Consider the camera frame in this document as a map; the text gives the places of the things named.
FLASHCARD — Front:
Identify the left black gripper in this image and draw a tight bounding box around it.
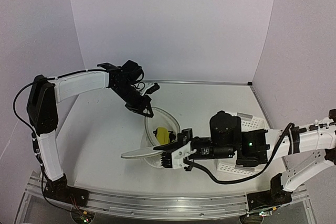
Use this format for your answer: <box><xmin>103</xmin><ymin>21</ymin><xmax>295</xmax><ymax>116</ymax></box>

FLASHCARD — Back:
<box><xmin>112</xmin><ymin>82</ymin><xmax>154</xmax><ymax>118</ymax></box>

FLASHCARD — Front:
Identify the white mesh laundry bag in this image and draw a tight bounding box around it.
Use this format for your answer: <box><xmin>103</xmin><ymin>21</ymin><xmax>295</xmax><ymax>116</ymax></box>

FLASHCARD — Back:
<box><xmin>121</xmin><ymin>107</ymin><xmax>181</xmax><ymax>168</ymax></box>

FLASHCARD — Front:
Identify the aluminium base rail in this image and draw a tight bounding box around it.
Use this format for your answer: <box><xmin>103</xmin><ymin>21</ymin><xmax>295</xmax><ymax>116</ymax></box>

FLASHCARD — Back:
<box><xmin>23</xmin><ymin>170</ymin><xmax>309</xmax><ymax>217</ymax></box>

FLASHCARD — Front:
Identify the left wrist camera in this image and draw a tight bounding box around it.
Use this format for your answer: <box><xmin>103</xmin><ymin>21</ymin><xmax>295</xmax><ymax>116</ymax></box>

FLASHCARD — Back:
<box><xmin>140</xmin><ymin>82</ymin><xmax>160</xmax><ymax>96</ymax></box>

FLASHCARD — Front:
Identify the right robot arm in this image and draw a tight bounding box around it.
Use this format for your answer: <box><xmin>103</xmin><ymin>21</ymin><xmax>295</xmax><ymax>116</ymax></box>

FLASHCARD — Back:
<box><xmin>153</xmin><ymin>109</ymin><xmax>335</xmax><ymax>205</ymax></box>

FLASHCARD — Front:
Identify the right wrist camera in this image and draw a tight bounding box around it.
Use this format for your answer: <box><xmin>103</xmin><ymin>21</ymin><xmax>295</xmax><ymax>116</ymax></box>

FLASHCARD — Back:
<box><xmin>160</xmin><ymin>142</ymin><xmax>196</xmax><ymax>172</ymax></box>

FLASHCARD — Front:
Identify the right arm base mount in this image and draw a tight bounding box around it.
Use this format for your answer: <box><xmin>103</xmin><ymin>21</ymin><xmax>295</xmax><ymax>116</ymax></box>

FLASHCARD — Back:
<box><xmin>247</xmin><ymin>173</ymin><xmax>292</xmax><ymax>212</ymax></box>

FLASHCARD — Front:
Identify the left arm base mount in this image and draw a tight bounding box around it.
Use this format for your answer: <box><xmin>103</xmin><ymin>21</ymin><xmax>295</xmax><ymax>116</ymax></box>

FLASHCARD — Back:
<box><xmin>43</xmin><ymin>174</ymin><xmax>89</xmax><ymax>207</ymax></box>

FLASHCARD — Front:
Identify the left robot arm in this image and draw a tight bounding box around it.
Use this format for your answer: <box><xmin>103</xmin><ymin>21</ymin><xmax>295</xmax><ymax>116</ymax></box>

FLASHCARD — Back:
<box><xmin>13</xmin><ymin>60</ymin><xmax>160</xmax><ymax>201</ymax></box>

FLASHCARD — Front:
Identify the yellow bra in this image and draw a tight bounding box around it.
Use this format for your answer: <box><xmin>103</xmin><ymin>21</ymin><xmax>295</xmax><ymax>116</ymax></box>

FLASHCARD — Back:
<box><xmin>153</xmin><ymin>127</ymin><xmax>176</xmax><ymax>145</ymax></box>

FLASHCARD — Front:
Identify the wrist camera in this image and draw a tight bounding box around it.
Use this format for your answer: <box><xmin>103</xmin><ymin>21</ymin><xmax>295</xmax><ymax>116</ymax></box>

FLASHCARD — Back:
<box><xmin>140</xmin><ymin>82</ymin><xmax>160</xmax><ymax>96</ymax></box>
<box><xmin>160</xmin><ymin>142</ymin><xmax>196</xmax><ymax>172</ymax></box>

